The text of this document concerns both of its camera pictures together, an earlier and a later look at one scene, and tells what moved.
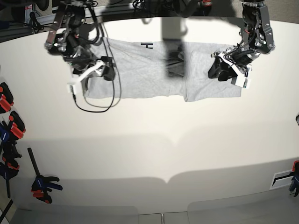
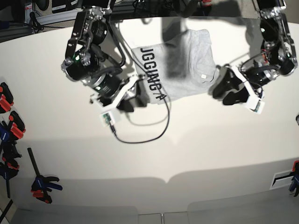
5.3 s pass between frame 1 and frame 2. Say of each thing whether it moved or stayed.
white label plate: stayed
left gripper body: moved
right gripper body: moved
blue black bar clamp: stayed
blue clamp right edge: stayed
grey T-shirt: moved
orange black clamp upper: stayed
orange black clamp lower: stayed
